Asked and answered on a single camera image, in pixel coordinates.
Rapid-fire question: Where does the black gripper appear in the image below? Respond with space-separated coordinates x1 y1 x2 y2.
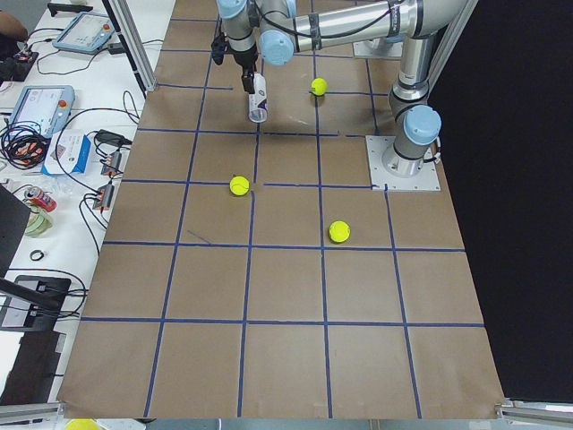
211 30 258 94

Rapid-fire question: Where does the white blue tennis ball can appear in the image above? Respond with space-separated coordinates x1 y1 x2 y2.
248 73 268 124

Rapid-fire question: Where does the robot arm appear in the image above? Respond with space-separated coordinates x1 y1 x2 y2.
211 1 423 94
353 1 476 178

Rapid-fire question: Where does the tennis ball near base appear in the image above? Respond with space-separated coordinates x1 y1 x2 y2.
310 77 329 97

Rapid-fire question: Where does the tennis ball front centre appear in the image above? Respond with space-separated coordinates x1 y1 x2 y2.
229 176 251 196

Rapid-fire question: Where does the tennis ball far left side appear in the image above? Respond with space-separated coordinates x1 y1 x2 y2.
329 220 351 244

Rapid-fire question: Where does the tennis ball right foreground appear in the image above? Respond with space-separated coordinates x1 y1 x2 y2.
64 418 101 430

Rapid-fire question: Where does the black power adapter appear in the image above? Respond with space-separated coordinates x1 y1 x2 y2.
95 129 133 148

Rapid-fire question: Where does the teach pendant far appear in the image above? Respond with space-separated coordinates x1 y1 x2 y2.
52 12 115 55

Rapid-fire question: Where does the teach pendant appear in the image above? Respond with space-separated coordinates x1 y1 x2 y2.
9 85 75 138
52 12 115 55

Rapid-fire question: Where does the brown paper table mat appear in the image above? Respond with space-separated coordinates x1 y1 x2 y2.
58 1 503 418

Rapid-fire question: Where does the blue white box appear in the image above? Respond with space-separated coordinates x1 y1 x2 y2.
41 129 90 176

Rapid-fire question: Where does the teach pendant near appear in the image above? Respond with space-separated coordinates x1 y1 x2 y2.
9 85 75 138

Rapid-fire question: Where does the red soda can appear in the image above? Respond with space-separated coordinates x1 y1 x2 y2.
25 186 57 212

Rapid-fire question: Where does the green tape roll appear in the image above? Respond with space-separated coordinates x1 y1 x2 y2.
24 206 53 237

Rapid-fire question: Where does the aluminium frame post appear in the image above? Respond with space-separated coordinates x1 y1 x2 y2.
102 0 157 98

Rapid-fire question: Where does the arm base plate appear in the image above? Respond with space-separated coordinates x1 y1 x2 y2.
353 39 403 61
365 135 441 192

